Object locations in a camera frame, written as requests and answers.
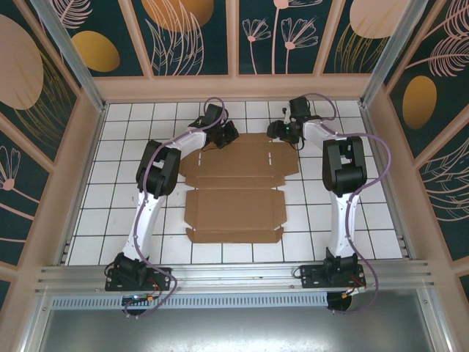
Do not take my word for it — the brown cardboard paper box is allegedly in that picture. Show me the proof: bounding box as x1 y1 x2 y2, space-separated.
177 132 300 245

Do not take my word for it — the small circuit board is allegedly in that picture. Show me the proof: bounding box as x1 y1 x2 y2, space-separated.
122 293 155 305

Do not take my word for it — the grey metal sheet panel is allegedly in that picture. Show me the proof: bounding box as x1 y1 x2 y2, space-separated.
21 289 454 352

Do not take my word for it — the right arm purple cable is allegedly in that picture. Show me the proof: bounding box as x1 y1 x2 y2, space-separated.
303 92 395 316

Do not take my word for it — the aluminium frame post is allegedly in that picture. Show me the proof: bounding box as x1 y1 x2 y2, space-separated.
361 0 439 108
31 0 108 113

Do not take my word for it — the long aluminium base rail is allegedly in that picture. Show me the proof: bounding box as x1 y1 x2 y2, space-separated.
34 259 437 294

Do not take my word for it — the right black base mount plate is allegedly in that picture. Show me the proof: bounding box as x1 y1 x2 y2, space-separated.
298 263 367 290

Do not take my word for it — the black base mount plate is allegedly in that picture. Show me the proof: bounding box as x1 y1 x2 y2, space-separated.
298 263 367 290
105 266 173 293

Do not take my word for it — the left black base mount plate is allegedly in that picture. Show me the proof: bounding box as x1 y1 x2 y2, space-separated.
105 266 173 293

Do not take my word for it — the grey slotted cable duct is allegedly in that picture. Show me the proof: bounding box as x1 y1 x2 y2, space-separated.
51 292 329 309

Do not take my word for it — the yellow wire connector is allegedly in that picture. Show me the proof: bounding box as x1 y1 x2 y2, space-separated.
340 287 367 300

